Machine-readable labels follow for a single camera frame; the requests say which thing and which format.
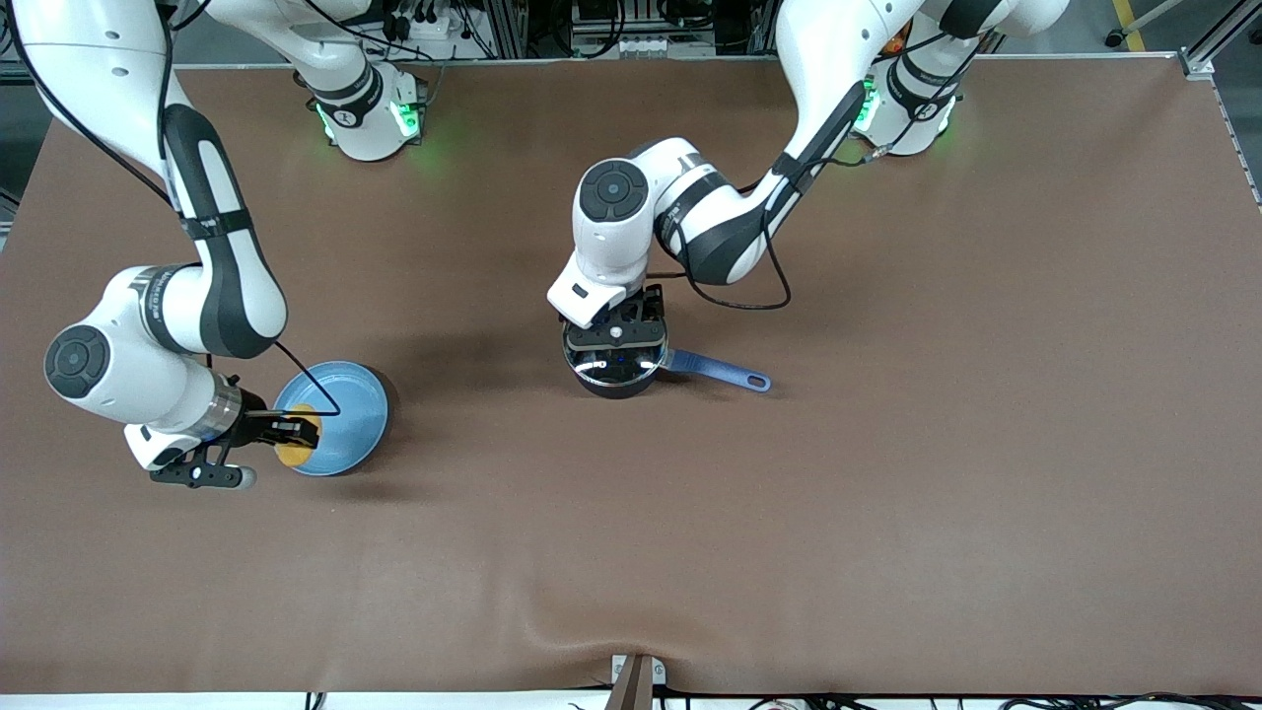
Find aluminium frame corner post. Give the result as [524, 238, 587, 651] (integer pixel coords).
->
[1178, 0, 1262, 80]

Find yellow potato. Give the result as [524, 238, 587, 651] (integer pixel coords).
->
[274, 404, 323, 470]

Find black pot with blue handle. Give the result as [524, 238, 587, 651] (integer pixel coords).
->
[562, 330, 772, 400]

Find glass lid with blue knob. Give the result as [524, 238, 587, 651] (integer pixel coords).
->
[567, 345, 664, 388]

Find white power strip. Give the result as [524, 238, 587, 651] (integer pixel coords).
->
[582, 35, 683, 57]

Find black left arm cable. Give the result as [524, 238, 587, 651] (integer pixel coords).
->
[651, 128, 893, 313]

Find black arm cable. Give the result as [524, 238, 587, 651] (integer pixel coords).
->
[0, 0, 342, 420]
[651, 128, 893, 313]

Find blue round plate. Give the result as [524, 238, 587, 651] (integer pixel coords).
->
[271, 361, 390, 477]

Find metal table clamp bracket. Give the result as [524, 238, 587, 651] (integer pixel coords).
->
[609, 653, 667, 710]

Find brown table cover mat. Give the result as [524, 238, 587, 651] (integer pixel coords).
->
[0, 54, 1262, 696]

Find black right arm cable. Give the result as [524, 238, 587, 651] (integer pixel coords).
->
[0, 0, 342, 420]

